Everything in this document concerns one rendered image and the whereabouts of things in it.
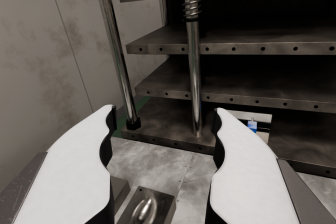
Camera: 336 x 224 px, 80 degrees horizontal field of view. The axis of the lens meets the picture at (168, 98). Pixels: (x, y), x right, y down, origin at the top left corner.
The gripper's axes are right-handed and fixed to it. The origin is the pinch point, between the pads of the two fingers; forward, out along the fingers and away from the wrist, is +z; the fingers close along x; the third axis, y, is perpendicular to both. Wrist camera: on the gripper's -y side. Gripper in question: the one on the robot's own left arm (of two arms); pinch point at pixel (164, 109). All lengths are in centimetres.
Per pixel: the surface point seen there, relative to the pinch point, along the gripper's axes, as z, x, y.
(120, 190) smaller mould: 41, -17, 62
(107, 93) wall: 224, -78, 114
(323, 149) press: 62, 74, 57
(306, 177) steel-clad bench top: 46, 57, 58
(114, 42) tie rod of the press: 91, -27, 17
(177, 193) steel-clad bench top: 43, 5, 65
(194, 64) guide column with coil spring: 78, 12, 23
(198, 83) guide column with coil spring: 78, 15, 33
